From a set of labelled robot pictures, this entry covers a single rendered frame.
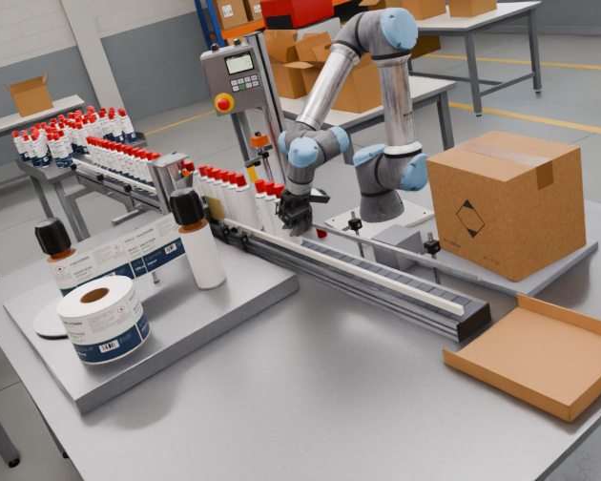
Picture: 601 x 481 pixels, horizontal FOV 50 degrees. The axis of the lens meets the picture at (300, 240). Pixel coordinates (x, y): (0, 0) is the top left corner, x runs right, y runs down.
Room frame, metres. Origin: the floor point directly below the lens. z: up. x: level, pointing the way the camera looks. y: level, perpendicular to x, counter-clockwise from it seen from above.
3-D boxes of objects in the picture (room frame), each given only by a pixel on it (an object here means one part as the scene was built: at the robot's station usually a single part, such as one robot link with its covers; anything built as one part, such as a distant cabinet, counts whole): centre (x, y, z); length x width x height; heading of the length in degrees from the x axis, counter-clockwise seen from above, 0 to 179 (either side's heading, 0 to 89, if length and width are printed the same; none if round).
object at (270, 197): (1.88, 0.05, 0.98); 0.05 x 0.05 x 0.20
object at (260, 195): (1.92, 0.08, 0.98); 0.05 x 0.05 x 0.20
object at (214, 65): (2.07, 0.06, 1.38); 0.17 x 0.10 x 0.19; 85
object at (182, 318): (1.82, 0.53, 0.86); 0.80 x 0.67 x 0.05; 30
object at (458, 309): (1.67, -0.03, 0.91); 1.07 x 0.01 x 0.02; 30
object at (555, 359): (1.08, -0.42, 0.85); 0.30 x 0.26 x 0.04; 30
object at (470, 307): (1.93, 0.08, 0.86); 1.65 x 0.08 x 0.04; 30
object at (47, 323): (1.78, 0.69, 0.89); 0.31 x 0.31 x 0.01
